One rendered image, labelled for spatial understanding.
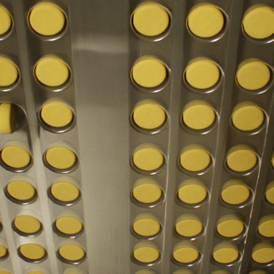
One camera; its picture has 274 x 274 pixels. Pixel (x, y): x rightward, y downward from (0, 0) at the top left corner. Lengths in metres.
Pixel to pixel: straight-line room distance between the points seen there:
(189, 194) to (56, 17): 0.09
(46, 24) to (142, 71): 0.03
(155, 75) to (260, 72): 0.03
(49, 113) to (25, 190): 0.04
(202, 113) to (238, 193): 0.04
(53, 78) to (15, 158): 0.04
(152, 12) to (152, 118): 0.04
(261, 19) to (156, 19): 0.03
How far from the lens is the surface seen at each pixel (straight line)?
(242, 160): 0.23
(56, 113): 0.21
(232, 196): 0.24
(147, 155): 0.22
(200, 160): 0.22
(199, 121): 0.21
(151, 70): 0.20
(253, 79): 0.20
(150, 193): 0.24
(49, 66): 0.20
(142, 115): 0.21
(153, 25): 0.19
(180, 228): 0.25
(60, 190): 0.24
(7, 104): 0.21
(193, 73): 0.20
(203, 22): 0.19
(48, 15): 0.19
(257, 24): 0.19
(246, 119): 0.21
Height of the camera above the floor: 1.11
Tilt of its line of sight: 49 degrees down
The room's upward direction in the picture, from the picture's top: 178 degrees counter-clockwise
